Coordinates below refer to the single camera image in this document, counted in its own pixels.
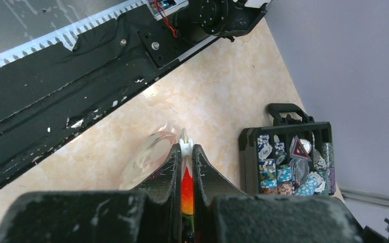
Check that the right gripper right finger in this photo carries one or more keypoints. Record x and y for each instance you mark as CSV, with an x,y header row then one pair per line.
x,y
223,213

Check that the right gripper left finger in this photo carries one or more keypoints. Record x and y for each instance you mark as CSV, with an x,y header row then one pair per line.
x,y
74,216

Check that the clear zip top bag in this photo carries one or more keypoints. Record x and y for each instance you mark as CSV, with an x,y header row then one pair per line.
x,y
157,157

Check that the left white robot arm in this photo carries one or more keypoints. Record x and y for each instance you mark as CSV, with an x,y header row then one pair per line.
x,y
220,18

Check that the black poker chip case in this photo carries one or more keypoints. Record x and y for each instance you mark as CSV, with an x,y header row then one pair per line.
x,y
294,156

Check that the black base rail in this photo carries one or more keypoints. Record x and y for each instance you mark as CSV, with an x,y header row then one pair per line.
x,y
64,65

